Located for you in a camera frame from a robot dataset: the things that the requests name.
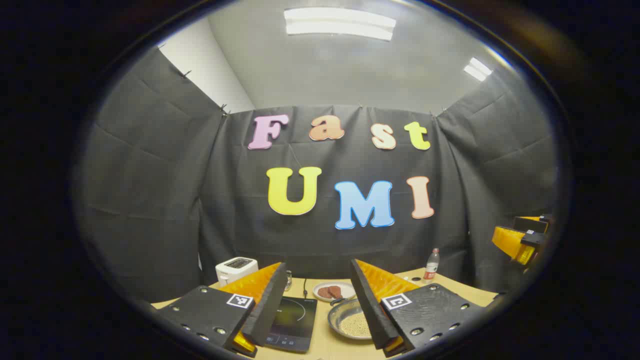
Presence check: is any pile of soybeans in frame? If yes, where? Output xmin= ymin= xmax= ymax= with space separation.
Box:
xmin=339 ymin=312 xmax=372 ymax=339

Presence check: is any long ceiling light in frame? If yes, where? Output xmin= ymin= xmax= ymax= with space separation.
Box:
xmin=284 ymin=7 xmax=397 ymax=42

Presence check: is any round white plate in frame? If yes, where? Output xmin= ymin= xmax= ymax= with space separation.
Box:
xmin=313 ymin=281 xmax=357 ymax=302

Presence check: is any black induction cooktop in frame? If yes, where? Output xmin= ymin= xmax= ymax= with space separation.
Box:
xmin=262 ymin=296 xmax=318 ymax=353

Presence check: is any black backdrop cloth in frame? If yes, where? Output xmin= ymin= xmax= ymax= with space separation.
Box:
xmin=75 ymin=47 xmax=558 ymax=304

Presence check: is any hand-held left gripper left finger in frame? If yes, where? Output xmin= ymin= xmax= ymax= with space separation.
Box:
xmin=157 ymin=261 xmax=289 ymax=358

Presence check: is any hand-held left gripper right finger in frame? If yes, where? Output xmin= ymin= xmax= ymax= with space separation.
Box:
xmin=349 ymin=258 xmax=501 ymax=358

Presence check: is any stainless steel pot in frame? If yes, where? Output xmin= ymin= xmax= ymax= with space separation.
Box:
xmin=327 ymin=298 xmax=374 ymax=341

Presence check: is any white toaster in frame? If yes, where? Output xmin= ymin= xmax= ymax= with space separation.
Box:
xmin=215 ymin=257 xmax=259 ymax=287

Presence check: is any small ceiling light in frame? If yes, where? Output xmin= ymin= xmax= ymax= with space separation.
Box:
xmin=463 ymin=57 xmax=494 ymax=82

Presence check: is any plastic bottle with red label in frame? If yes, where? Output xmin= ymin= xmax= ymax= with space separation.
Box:
xmin=424 ymin=248 xmax=441 ymax=285

